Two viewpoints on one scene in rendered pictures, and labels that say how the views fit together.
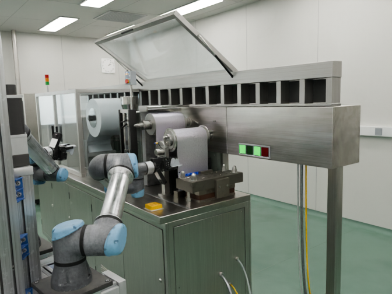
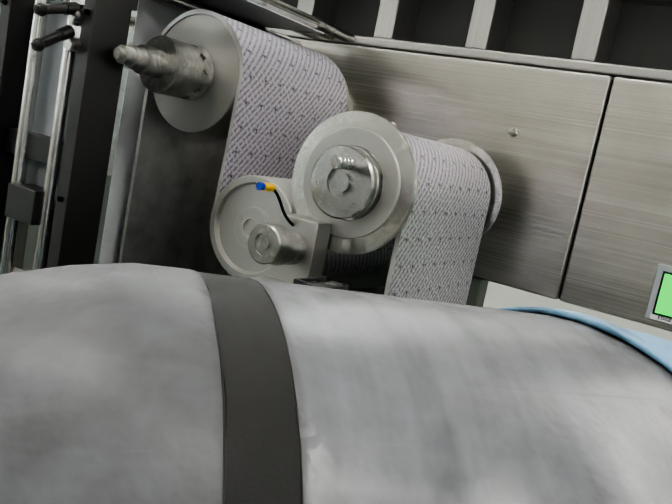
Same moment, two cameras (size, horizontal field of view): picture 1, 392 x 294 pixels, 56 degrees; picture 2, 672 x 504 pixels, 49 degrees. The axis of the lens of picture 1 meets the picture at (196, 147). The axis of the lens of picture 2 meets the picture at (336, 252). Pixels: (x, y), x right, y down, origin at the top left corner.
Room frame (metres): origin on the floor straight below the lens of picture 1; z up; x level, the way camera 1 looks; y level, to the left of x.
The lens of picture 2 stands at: (1.54, 0.45, 1.29)
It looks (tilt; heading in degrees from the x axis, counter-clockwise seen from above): 8 degrees down; 338
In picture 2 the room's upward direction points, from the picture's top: 11 degrees clockwise
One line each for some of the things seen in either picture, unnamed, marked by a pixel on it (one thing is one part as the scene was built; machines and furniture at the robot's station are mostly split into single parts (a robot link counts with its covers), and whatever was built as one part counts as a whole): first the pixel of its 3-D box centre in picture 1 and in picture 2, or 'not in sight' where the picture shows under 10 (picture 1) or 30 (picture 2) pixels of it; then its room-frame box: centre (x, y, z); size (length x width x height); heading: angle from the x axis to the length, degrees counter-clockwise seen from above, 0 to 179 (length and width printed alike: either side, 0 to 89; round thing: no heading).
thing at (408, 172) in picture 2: (170, 139); (351, 183); (2.24, 0.16, 1.25); 0.15 x 0.01 x 0.15; 37
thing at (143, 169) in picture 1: (136, 170); not in sight; (2.03, 0.34, 1.11); 0.11 x 0.08 x 0.09; 127
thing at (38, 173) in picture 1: (39, 174); not in sight; (1.97, 0.85, 1.12); 0.11 x 0.08 x 0.11; 70
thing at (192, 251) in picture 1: (118, 227); not in sight; (3.03, 0.68, 0.43); 2.52 x 0.64 x 0.86; 37
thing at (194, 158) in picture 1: (193, 160); (426, 316); (2.27, 0.02, 1.11); 0.23 x 0.01 x 0.18; 127
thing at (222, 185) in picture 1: (222, 188); not in sight; (2.14, -0.15, 0.96); 0.10 x 0.03 x 0.11; 127
